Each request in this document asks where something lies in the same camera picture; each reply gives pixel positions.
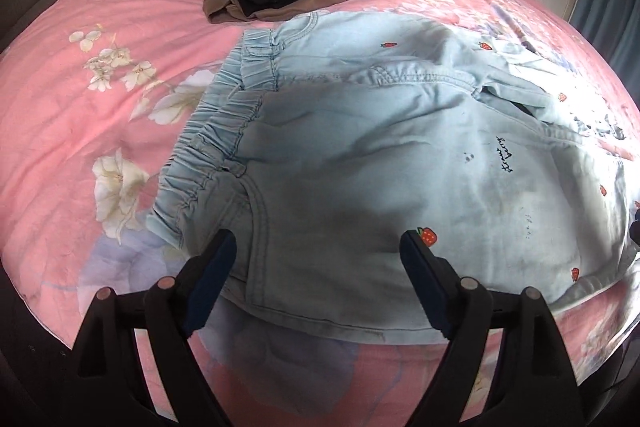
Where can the light blue denim pants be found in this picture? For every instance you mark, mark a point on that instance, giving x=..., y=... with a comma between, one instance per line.
x=321, y=141

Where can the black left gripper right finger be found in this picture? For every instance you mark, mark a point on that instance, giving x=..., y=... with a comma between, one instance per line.
x=534, y=382

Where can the blue curtain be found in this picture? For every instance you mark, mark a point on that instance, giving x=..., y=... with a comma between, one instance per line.
x=612, y=28

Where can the brown folded garment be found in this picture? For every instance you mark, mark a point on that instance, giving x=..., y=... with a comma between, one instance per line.
x=223, y=11

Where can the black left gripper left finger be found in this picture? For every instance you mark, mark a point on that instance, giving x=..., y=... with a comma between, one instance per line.
x=105, y=355

